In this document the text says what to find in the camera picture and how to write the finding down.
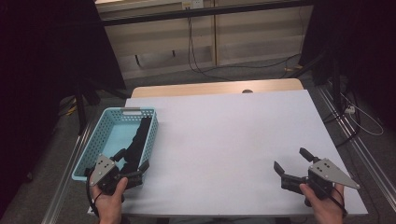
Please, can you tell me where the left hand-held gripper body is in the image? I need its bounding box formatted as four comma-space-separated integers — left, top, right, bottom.
89, 154, 144, 195

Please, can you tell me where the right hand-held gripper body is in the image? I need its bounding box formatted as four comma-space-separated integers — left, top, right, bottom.
280, 158, 361, 200

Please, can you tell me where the light blue plastic basket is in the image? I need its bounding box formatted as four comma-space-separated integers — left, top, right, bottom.
71, 106, 159, 182

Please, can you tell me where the black shirt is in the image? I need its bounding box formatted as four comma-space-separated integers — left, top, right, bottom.
120, 117, 153, 175

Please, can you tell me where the person's left hand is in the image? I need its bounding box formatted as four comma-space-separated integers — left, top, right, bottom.
91, 176, 129, 224

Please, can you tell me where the person's right hand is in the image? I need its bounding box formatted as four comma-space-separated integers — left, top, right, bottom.
299, 182, 347, 224

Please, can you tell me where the black stand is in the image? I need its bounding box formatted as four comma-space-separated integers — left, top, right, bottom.
74, 77, 132, 136
286, 50, 344, 106

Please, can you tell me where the black curtain behind stand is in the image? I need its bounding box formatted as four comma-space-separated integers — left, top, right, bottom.
300, 0, 396, 129

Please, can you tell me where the large black curtain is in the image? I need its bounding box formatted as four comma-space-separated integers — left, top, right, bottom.
0, 0, 127, 213

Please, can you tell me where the beige cabinet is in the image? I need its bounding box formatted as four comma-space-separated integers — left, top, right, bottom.
94, 0, 314, 80

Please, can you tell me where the black horizontal bar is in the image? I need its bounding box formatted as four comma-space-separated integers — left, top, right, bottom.
101, 0, 314, 27

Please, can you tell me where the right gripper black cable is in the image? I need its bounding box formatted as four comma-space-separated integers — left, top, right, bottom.
311, 179, 348, 217

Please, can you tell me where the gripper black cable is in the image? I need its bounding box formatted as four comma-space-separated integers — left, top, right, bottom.
85, 174, 101, 218
311, 179, 348, 217

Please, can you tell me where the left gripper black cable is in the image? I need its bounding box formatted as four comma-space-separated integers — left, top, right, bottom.
85, 174, 101, 218

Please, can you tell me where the black floor cable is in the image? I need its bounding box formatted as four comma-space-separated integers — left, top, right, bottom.
321, 90, 362, 147

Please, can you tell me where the long aluminium floor rail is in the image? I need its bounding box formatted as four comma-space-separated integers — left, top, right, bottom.
317, 83, 396, 203
41, 122, 94, 224

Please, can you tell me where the white floor cable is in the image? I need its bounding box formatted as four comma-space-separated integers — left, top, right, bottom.
340, 92, 385, 137

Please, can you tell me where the black hanging cable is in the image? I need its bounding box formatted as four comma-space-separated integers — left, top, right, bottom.
186, 17, 302, 82

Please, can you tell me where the white wall socket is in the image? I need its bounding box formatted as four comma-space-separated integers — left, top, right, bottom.
181, 0, 204, 9

